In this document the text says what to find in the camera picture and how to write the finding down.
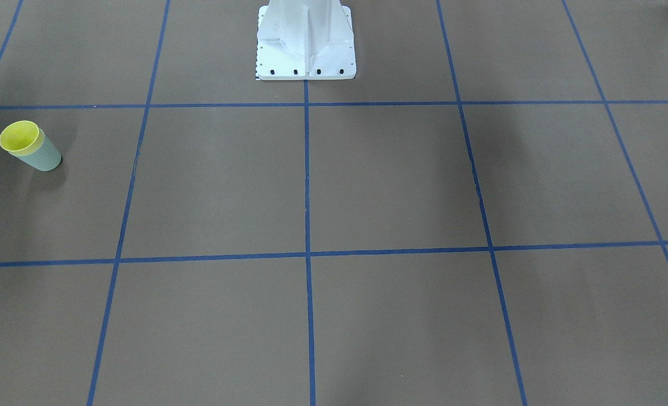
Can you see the green plastic cup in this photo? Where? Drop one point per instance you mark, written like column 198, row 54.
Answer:
column 42, row 155

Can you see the yellow plastic cup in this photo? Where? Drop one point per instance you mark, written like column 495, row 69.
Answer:
column 22, row 138

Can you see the brown table mat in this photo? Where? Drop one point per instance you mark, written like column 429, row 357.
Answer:
column 479, row 217

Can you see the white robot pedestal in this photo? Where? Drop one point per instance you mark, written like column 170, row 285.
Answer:
column 305, row 40

